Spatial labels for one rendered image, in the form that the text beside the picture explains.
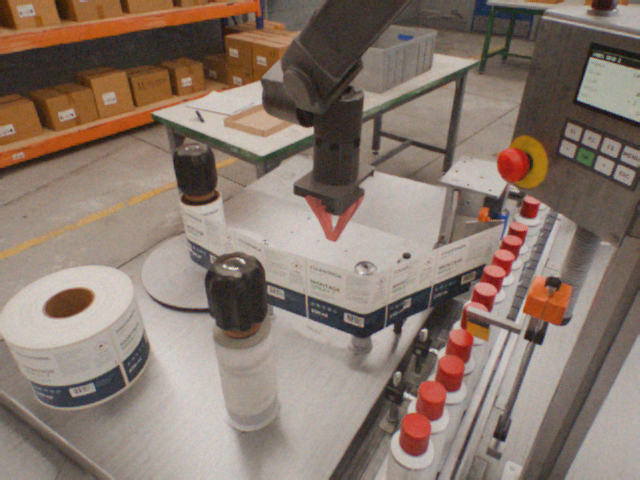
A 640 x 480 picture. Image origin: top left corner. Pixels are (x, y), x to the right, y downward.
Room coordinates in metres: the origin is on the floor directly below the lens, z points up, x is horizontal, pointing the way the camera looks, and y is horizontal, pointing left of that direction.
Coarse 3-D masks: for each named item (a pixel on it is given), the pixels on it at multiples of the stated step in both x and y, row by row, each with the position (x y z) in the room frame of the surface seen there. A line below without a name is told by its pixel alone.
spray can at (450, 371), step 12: (444, 360) 0.41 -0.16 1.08; (456, 360) 0.41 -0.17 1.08; (444, 372) 0.39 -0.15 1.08; (456, 372) 0.39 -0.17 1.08; (444, 384) 0.39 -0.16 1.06; (456, 384) 0.39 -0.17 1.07; (456, 396) 0.39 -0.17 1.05; (456, 408) 0.38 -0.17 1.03; (456, 420) 0.38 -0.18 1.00; (456, 432) 0.39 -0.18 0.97; (444, 444) 0.38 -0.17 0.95; (444, 456) 0.38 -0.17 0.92
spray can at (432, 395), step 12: (420, 384) 0.37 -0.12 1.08; (432, 384) 0.37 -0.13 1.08; (420, 396) 0.36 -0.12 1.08; (432, 396) 0.36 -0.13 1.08; (444, 396) 0.36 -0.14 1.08; (408, 408) 0.37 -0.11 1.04; (420, 408) 0.36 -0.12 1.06; (432, 408) 0.35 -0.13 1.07; (444, 408) 0.37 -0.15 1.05; (432, 420) 0.35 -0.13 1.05; (444, 420) 0.35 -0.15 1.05; (432, 432) 0.34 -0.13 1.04; (444, 432) 0.35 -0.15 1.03; (432, 468) 0.34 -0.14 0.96
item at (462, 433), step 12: (504, 336) 0.57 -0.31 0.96; (492, 348) 0.55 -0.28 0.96; (492, 360) 0.52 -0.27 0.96; (480, 384) 0.47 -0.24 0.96; (480, 396) 0.45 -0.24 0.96; (468, 408) 0.43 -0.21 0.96; (468, 420) 0.41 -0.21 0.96; (456, 444) 0.37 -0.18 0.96; (456, 456) 0.36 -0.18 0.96; (444, 468) 0.34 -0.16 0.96
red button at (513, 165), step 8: (504, 152) 0.48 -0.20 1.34; (512, 152) 0.47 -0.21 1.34; (520, 152) 0.47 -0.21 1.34; (504, 160) 0.47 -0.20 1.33; (512, 160) 0.47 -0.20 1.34; (520, 160) 0.46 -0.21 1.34; (528, 160) 0.47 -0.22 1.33; (504, 168) 0.47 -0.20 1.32; (512, 168) 0.46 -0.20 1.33; (520, 168) 0.46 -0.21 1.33; (528, 168) 0.46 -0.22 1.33; (504, 176) 0.47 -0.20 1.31; (512, 176) 0.46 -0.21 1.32; (520, 176) 0.46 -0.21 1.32
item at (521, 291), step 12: (552, 228) 1.04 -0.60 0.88; (540, 240) 0.98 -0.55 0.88; (540, 252) 0.93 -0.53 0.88; (528, 276) 0.84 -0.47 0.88; (528, 288) 0.80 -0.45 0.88; (516, 300) 0.76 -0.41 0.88; (516, 312) 0.72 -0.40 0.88; (504, 348) 0.62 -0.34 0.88; (492, 372) 0.57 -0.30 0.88; (480, 408) 0.49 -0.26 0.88; (468, 432) 0.45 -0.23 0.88; (456, 468) 0.39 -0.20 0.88
